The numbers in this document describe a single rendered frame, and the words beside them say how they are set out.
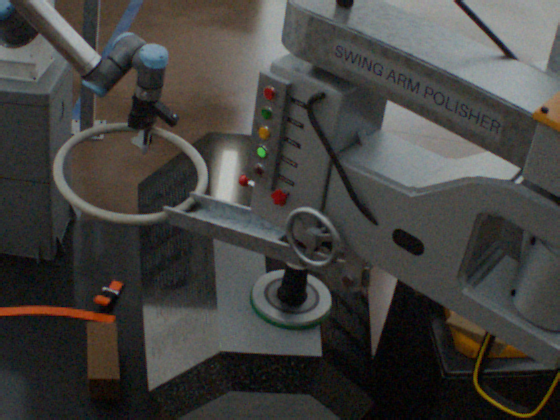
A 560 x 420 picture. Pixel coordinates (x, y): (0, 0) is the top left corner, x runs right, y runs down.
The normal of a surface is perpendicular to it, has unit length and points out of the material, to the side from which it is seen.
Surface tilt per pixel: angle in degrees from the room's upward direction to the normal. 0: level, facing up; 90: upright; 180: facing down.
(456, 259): 90
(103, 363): 0
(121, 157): 0
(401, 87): 90
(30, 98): 90
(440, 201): 90
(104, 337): 0
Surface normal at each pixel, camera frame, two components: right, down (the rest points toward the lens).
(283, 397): 0.06, 0.59
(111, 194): 0.13, -0.80
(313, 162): -0.62, 0.39
